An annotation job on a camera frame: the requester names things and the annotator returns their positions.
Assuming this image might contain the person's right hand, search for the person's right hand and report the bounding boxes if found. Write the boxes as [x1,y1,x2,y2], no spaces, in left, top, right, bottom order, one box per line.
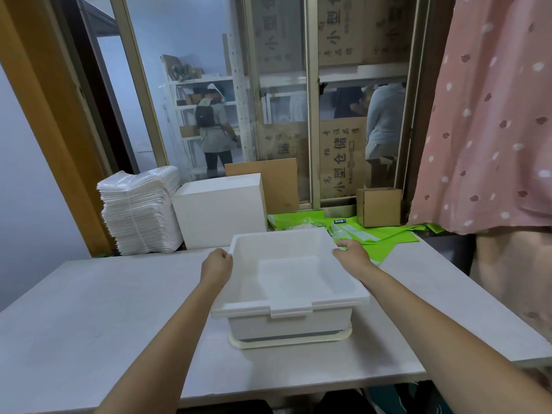
[331,239,377,279]

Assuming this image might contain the person's left hand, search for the person's left hand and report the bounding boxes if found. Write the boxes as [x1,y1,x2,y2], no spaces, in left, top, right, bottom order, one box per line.
[200,248,234,290]

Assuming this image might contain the white plastic bin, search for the white plastic bin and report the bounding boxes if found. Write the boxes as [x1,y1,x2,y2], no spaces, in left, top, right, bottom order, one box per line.
[210,227,371,341]

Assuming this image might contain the person's right forearm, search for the person's right forearm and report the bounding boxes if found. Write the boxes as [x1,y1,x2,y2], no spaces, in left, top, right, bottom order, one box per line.
[356,265,552,414]

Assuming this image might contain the person's left forearm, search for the person's left forearm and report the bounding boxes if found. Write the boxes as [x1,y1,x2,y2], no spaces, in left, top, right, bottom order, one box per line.
[94,278,223,414]

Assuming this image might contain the clear plastic packet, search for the clear plastic packet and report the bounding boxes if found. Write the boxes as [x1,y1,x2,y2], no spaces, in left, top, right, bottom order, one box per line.
[329,219,381,245]

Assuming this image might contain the white foam box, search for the white foam box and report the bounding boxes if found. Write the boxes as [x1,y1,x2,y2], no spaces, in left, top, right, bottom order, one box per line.
[172,172,268,251]

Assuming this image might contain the green plastic bags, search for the green plastic bags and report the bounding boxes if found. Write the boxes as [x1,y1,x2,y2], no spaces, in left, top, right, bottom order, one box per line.
[267,210,440,256]

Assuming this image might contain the small open cardboard box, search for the small open cardboard box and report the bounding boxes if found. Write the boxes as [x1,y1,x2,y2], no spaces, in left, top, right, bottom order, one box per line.
[356,187,403,228]

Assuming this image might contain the large printed cardboard box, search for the large printed cardboard box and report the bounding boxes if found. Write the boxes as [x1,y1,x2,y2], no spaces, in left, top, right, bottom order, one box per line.
[319,117,367,200]
[251,0,305,75]
[317,0,367,68]

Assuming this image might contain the plain brown cardboard sheet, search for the plain brown cardboard sheet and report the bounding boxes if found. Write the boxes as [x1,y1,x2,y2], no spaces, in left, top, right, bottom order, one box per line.
[225,158,300,214]

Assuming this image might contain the stack of white foam trays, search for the stack of white foam trays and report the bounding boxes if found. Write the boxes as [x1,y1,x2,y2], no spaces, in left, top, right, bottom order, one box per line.
[97,166,184,256]

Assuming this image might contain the black backpack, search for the black backpack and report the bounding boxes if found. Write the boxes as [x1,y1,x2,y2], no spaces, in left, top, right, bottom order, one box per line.
[196,99,216,128]

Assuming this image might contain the white metal shelf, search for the white metal shelf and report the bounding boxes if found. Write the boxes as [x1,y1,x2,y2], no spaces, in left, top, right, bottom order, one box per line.
[161,55,244,170]

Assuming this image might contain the pink patterned curtain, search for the pink patterned curtain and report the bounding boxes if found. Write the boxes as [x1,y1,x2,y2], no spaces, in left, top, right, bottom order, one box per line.
[407,0,552,236]

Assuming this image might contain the orange wooden door frame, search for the orange wooden door frame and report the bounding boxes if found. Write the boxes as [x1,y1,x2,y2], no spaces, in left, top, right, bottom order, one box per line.
[0,0,115,258]

